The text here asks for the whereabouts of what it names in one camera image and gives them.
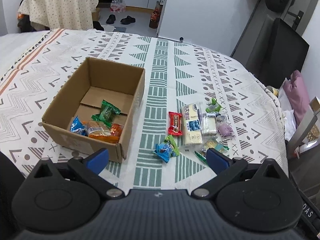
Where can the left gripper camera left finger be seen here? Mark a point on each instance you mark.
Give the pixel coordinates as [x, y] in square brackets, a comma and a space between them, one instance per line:
[87, 171]

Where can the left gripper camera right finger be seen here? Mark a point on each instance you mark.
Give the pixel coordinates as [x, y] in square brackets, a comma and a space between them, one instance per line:
[227, 172]

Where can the green biscuit packet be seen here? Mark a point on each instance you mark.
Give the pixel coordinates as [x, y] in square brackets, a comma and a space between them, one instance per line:
[201, 151]

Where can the white rice cake packet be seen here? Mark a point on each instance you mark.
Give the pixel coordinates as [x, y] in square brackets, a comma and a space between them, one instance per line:
[208, 123]

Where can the green silver snack packet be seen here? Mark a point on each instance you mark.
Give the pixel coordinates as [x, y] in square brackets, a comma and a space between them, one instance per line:
[214, 106]

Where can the blue green candy packet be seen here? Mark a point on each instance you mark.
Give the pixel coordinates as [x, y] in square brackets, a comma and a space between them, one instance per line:
[167, 149]

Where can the blueberry cake package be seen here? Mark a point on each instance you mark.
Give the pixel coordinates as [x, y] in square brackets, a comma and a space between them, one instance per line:
[191, 124]

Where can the red snack packet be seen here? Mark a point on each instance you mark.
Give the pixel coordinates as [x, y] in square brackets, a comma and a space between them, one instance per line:
[174, 128]

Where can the orange bread packet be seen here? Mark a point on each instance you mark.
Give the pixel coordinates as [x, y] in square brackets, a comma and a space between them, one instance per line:
[99, 131]

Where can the purple snack packet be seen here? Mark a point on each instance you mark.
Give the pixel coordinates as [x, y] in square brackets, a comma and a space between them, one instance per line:
[224, 128]

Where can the blue snack packet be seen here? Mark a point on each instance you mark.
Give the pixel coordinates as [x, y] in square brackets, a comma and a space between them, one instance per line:
[77, 127]

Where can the brown cardboard box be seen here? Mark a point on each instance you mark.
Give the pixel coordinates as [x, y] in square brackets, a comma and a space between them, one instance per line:
[81, 96]

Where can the dark green snack packet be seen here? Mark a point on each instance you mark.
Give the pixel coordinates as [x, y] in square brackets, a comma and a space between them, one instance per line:
[107, 114]

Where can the patterned bed sheet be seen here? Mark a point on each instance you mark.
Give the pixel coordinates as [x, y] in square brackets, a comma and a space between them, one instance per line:
[34, 66]

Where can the pink pillow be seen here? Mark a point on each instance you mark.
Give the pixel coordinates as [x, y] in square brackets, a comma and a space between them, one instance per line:
[297, 95]

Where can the left black shoe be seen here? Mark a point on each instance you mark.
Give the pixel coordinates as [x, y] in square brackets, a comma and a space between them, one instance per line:
[111, 19]

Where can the black shoe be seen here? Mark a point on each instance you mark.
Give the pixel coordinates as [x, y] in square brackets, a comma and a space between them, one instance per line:
[111, 19]
[128, 20]

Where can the right black shoe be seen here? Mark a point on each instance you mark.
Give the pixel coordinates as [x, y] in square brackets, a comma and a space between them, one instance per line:
[128, 20]

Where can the dark oil bottle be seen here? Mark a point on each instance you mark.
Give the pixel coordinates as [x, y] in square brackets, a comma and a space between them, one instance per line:
[156, 14]

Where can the table with dotted cloth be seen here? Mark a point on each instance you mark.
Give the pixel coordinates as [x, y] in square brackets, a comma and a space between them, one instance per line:
[55, 14]

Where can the pack of water bottles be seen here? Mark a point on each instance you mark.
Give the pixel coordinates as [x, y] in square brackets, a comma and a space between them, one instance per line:
[117, 6]

